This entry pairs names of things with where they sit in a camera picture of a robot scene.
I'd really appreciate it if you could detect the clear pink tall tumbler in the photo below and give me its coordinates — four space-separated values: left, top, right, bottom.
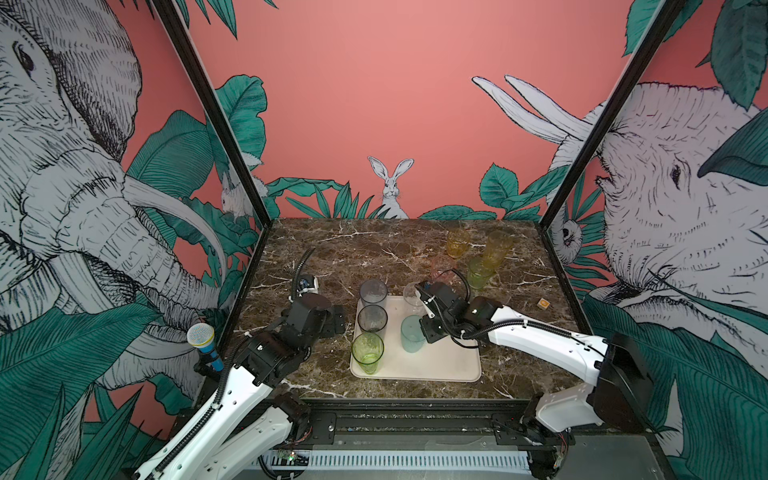
403 282 425 316

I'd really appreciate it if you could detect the teal frosted tumbler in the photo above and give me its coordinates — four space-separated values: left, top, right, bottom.
400 315 426 353

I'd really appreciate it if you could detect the dark smoky transparent tumbler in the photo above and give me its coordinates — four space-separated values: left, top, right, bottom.
357 304 389 337

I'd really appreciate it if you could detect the light green faceted tumbler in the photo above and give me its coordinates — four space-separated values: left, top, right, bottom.
352 332 385 375

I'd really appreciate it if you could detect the blue-grey transparent tumbler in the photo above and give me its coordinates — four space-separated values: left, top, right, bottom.
359 279 389 306

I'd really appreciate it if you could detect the amber faceted tumbler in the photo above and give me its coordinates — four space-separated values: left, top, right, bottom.
445 225 471 259

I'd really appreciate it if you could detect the yellow tall tumbler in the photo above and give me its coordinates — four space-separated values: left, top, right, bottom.
482 230 512 270

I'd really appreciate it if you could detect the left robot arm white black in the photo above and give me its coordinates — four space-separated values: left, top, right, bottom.
133 293 347 479

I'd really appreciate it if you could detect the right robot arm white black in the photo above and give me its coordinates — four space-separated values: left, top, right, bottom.
420 292 653 436

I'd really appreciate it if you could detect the green short tumbler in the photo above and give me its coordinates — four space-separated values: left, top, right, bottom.
467 257 495 291

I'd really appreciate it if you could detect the pink faceted short tumbler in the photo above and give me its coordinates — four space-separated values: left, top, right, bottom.
430 256 455 280

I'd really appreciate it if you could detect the white ribbed vent strip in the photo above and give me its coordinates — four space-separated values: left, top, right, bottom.
262 450 532 475

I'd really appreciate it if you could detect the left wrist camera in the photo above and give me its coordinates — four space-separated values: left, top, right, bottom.
296 274 319 296

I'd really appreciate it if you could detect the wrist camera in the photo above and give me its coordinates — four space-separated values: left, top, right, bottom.
415 281 467 318
296 274 319 296

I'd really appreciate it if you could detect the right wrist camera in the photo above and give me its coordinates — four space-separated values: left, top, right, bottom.
415 281 467 318

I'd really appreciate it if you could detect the black front frame rail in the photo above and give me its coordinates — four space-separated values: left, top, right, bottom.
173 397 652 448

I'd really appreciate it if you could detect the black left frame post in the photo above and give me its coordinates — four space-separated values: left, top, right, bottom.
151 0 272 229

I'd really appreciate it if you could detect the black frame post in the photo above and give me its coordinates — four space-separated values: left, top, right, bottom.
538 0 686 230
151 0 272 229

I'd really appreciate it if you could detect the black right frame post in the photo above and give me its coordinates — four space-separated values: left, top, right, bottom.
538 0 686 230

